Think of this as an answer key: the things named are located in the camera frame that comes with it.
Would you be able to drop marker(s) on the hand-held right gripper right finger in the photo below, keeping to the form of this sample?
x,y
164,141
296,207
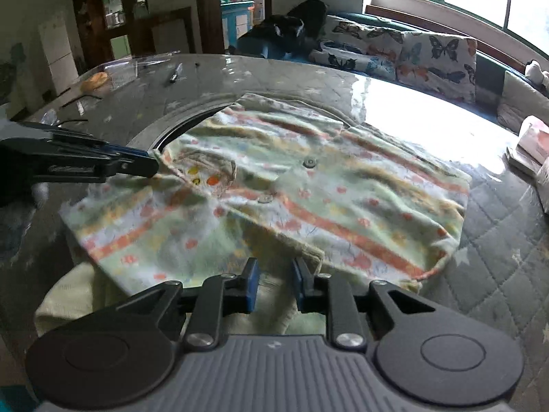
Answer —
x,y
299,285

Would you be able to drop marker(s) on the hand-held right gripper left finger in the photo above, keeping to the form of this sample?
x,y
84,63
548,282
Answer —
x,y
252,285

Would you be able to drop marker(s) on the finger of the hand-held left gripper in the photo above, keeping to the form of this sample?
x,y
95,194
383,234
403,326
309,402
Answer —
x,y
126,150
128,167

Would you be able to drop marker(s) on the striped floral shirt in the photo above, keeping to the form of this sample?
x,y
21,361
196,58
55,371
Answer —
x,y
300,197

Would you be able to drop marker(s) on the orange bun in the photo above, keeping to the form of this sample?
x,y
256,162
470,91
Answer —
x,y
95,81

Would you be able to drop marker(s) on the black pen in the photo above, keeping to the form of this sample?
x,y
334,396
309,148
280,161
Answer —
x,y
175,73

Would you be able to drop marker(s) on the white cabinet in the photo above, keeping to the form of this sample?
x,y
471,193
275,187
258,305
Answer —
x,y
58,53

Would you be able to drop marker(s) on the dark wooden cabinet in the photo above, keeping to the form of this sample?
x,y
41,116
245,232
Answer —
x,y
141,21

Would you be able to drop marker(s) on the pale yellow cloth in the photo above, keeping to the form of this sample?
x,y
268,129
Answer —
x,y
64,302

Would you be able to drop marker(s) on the blue cabinet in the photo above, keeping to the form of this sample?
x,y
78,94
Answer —
x,y
236,19

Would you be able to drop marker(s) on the butterfly print seat cushion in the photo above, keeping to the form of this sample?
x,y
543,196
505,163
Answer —
x,y
351,55

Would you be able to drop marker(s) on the butterfly print pillow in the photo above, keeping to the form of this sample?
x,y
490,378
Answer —
x,y
437,64

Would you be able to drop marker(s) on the butterfly print back cushion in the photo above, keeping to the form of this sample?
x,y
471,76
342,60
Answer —
x,y
364,30

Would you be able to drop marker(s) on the stack of books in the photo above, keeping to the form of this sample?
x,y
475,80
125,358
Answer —
x,y
532,146

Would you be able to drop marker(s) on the butterfly print pillows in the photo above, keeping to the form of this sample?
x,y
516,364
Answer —
x,y
487,77

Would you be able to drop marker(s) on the grey quilted cushion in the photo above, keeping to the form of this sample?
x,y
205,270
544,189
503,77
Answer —
x,y
521,98

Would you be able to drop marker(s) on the white plush toy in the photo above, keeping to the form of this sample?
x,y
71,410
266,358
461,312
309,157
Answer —
x,y
537,72

